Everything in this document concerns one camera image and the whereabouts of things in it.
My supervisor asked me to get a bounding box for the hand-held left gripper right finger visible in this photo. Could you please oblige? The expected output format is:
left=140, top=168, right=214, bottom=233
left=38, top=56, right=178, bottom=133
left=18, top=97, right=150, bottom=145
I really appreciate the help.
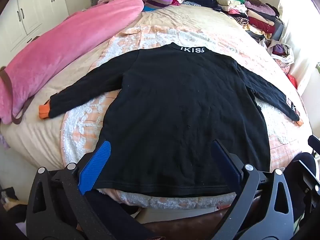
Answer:
left=211, top=139, right=294, bottom=240

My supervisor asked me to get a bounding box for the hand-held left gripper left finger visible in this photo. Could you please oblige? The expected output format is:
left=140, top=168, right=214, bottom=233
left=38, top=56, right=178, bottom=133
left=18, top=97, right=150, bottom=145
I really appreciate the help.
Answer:
left=26, top=140, right=112, bottom=240

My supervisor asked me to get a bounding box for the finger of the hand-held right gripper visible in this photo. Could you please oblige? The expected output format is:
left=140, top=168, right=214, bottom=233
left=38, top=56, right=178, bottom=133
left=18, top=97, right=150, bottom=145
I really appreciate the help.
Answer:
left=308, top=135, right=320, bottom=153

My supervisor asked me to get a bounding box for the black t-shirt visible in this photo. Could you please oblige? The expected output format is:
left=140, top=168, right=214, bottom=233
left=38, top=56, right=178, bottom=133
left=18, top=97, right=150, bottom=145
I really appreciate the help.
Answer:
left=39, top=42, right=304, bottom=198

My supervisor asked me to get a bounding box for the stack of folded clothes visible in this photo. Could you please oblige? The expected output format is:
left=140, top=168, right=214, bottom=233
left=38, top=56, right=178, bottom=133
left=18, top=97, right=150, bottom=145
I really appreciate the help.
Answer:
left=215, top=0, right=284, bottom=40

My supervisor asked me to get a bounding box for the red bag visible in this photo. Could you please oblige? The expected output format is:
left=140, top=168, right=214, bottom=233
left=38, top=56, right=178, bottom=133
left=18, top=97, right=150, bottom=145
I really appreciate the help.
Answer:
left=286, top=74, right=298, bottom=89

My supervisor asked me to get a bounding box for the brown cloth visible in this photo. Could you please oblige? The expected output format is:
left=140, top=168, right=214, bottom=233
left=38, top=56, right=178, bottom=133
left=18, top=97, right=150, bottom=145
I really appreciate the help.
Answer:
left=142, top=204, right=240, bottom=240

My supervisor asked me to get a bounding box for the floral cloth bag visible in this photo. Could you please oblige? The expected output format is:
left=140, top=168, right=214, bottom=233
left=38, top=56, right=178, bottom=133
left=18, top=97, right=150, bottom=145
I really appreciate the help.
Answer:
left=260, top=39, right=295, bottom=74

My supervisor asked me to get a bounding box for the beige fluffy item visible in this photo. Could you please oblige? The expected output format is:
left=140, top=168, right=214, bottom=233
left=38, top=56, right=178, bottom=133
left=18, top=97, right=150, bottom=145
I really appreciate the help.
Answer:
left=5, top=199, right=28, bottom=213

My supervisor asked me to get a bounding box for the white curtain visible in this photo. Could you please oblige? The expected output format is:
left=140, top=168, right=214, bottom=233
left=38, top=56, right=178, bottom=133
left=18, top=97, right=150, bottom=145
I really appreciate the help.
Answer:
left=277, top=0, right=320, bottom=100

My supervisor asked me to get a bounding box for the pink fleece quilt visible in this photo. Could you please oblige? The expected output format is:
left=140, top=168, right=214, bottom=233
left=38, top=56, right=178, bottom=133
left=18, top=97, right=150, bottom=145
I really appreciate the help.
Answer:
left=0, top=0, right=153, bottom=125

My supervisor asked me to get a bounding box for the orange bear blanket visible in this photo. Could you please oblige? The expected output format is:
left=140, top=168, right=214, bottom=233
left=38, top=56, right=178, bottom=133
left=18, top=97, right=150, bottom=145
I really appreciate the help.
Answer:
left=60, top=26, right=313, bottom=209

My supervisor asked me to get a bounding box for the beige bed sheet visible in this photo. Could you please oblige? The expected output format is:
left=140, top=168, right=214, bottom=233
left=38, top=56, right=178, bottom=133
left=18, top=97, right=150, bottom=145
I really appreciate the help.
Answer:
left=0, top=4, right=315, bottom=170

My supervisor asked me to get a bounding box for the dark navy garment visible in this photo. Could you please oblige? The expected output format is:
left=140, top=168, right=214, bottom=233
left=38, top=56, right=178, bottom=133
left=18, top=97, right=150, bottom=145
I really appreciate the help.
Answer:
left=181, top=0, right=220, bottom=9

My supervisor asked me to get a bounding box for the white wardrobe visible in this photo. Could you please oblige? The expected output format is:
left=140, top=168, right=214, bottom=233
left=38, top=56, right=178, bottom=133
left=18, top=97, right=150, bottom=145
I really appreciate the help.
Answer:
left=0, top=0, right=69, bottom=55

